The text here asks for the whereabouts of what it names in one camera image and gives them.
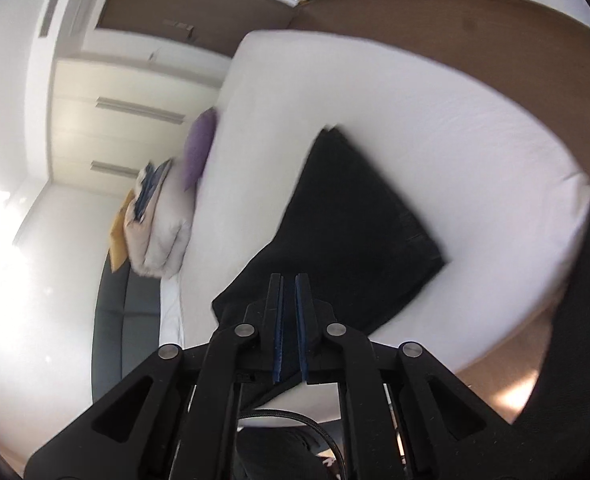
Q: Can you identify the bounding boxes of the blue folded cloth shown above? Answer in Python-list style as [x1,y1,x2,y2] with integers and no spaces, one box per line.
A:
[134,160,173,223]

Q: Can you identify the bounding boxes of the cream wardrobe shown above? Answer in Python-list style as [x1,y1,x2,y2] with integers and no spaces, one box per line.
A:
[50,57,231,188]

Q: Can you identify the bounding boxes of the yellow pillow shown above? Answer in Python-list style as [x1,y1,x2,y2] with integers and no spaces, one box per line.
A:
[109,190,136,271]

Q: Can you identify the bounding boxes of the bed with white sheet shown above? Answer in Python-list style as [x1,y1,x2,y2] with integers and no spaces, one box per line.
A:
[157,27,590,423]

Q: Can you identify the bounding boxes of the grey upholstered headboard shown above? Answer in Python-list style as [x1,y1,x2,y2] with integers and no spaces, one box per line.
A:
[91,250,163,401]

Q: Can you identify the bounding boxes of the folded beige duvet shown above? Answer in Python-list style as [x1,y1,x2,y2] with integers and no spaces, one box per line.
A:
[125,157,198,278]

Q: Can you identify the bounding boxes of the black pants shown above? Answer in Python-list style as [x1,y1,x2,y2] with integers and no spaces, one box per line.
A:
[211,126,448,411]

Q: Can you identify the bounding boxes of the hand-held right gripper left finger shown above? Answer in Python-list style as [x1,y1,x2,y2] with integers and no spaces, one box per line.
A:
[24,273,286,480]

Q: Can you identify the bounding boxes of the purple pillow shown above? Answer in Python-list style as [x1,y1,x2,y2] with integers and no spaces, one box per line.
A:
[182,108,218,191]

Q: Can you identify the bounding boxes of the black cable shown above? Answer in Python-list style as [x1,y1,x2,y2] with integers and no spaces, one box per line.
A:
[235,410,348,480]

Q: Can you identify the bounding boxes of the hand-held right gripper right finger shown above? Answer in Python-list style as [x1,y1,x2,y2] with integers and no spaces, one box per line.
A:
[295,273,566,480]

